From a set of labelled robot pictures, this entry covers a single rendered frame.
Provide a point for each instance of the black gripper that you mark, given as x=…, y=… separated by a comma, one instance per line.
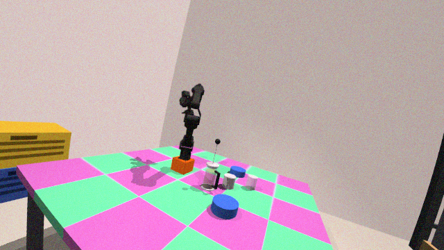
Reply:
x=187, y=94

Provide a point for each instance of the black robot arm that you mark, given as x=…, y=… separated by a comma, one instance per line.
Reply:
x=191, y=121

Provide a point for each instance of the blue short cylinder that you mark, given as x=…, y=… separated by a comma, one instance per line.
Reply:
x=224, y=206
x=238, y=171

